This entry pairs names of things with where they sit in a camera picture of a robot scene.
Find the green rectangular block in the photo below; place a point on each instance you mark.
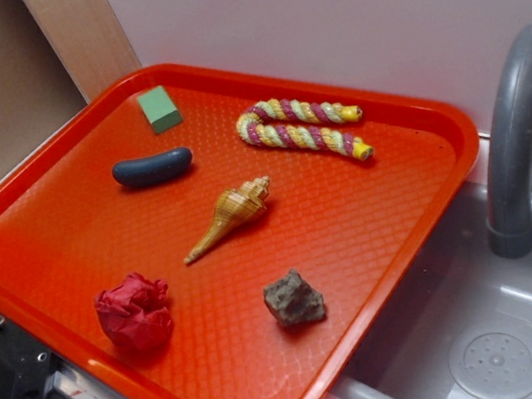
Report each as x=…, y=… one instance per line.
x=159, y=109

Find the orange plastic tray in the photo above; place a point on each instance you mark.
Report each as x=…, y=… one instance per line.
x=351, y=228

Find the dark blue sausage toy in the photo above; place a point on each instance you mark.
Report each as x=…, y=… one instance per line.
x=145, y=172

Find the red crumpled paper ball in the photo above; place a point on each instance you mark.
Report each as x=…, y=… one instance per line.
x=134, y=315

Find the grey plastic faucet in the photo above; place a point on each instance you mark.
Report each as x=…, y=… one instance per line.
x=509, y=222

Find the multicolour braided rope toy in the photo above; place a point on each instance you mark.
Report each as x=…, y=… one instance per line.
x=294, y=124

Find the wooden board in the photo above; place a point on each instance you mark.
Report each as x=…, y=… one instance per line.
x=89, y=41

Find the tan spiral seashell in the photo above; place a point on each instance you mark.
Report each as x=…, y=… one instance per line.
x=233, y=209

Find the grey plastic sink basin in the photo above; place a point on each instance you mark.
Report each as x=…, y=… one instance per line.
x=459, y=324

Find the grey-brown rock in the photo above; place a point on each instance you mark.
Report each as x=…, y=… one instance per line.
x=292, y=301

